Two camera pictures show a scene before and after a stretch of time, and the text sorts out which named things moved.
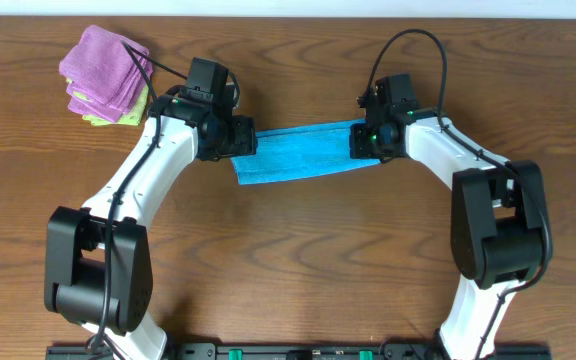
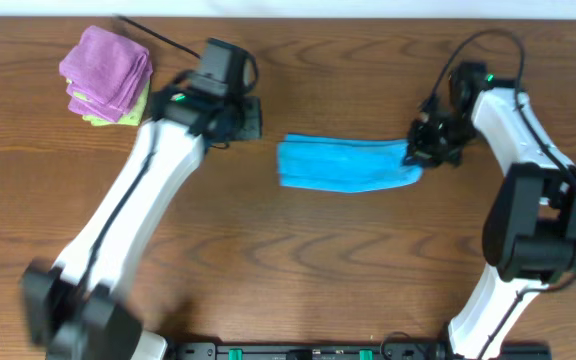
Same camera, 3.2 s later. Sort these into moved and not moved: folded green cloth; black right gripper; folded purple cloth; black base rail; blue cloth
Moved: blue cloth; black right gripper
Not moved: black base rail; folded green cloth; folded purple cloth
